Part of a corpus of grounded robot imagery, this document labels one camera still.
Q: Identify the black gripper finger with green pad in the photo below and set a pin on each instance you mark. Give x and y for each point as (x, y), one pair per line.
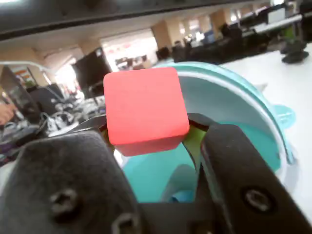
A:
(61, 175)
(239, 175)

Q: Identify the red lego block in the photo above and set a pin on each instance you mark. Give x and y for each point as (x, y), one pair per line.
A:
(146, 109)

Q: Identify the teal whale-shaped bin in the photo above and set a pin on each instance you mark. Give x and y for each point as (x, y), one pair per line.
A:
(224, 80)

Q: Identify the black display screen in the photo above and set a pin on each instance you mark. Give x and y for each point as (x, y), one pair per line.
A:
(91, 70)

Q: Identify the dark small device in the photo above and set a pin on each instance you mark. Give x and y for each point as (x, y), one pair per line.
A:
(295, 52)

